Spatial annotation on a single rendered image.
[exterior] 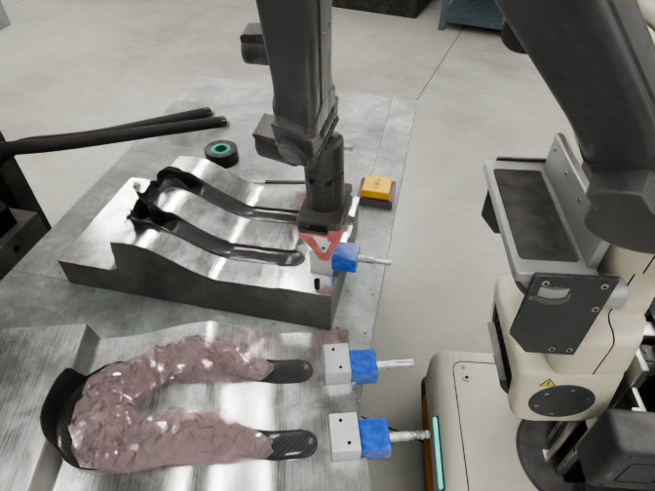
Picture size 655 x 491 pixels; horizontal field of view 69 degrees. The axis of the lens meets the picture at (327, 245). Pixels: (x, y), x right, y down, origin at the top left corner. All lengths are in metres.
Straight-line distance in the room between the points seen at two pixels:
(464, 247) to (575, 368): 1.41
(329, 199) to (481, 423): 0.86
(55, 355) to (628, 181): 0.69
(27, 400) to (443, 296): 1.56
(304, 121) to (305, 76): 0.08
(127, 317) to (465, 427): 0.88
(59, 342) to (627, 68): 0.71
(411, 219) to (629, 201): 1.92
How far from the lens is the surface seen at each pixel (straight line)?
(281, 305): 0.81
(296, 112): 0.54
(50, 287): 1.03
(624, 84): 0.36
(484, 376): 1.46
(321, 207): 0.70
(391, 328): 1.85
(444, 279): 2.05
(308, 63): 0.46
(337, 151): 0.65
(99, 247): 0.97
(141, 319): 0.91
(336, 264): 0.78
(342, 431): 0.65
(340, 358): 0.70
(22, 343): 0.80
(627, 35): 0.35
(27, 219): 1.24
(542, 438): 1.43
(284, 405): 0.70
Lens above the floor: 1.47
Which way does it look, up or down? 44 degrees down
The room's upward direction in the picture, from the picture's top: straight up
